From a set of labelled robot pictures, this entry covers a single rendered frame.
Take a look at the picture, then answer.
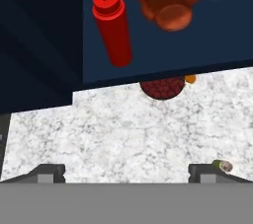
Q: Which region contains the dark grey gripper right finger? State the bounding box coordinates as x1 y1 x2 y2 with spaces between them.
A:
188 163 253 184

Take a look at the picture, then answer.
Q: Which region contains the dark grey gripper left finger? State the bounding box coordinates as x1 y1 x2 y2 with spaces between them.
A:
1 163 66 184

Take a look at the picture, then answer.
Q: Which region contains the dark blue cabinet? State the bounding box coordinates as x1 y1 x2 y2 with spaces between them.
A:
0 0 253 114

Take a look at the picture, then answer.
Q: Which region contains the red condiment squeeze bottle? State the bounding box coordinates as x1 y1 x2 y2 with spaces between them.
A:
91 0 133 68

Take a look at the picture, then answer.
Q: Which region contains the small green wrapped roll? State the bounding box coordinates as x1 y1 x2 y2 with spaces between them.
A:
211 159 234 174

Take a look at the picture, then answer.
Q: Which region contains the dark red round fruit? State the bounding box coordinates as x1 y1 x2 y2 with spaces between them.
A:
139 76 187 101

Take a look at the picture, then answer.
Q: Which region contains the small orange fruit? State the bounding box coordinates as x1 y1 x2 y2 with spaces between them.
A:
184 74 198 85

